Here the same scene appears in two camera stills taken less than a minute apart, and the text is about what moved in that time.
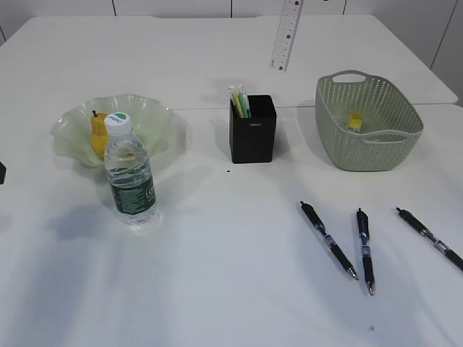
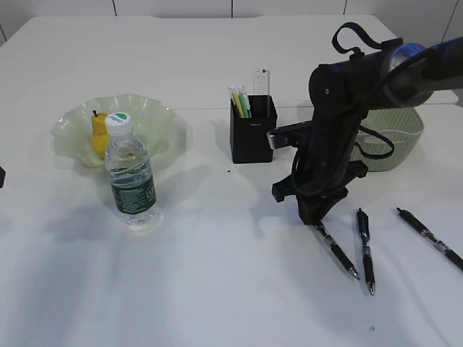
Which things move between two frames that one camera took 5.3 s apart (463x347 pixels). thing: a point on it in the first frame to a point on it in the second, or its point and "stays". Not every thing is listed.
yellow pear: (98, 134) stays
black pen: (363, 228) stays
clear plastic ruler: (290, 16) to (261, 82)
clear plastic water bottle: (129, 172) stays
